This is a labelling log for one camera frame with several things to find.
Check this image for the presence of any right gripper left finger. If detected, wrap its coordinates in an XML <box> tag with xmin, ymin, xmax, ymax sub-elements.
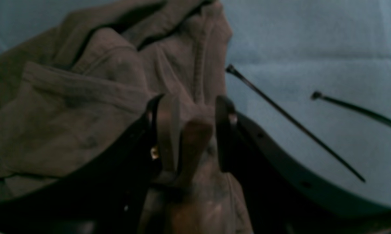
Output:
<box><xmin>0</xmin><ymin>95</ymin><xmax>180</xmax><ymax>234</ymax></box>

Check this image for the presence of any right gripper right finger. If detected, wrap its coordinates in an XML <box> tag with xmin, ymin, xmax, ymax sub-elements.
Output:
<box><xmin>215</xmin><ymin>96</ymin><xmax>391</xmax><ymax>234</ymax></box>

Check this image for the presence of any dark grey T-shirt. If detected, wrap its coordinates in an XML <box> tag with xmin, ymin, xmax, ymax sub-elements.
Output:
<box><xmin>0</xmin><ymin>0</ymin><xmax>253</xmax><ymax>234</ymax></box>

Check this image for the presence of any blue table cloth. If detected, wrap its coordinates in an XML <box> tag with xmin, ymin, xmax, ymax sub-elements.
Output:
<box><xmin>0</xmin><ymin>0</ymin><xmax>391</xmax><ymax>215</ymax></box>

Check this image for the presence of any black cable tie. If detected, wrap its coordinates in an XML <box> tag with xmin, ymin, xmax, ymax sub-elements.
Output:
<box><xmin>311</xmin><ymin>91</ymin><xmax>391</xmax><ymax>127</ymax></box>
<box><xmin>225</xmin><ymin>64</ymin><xmax>366</xmax><ymax>183</ymax></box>

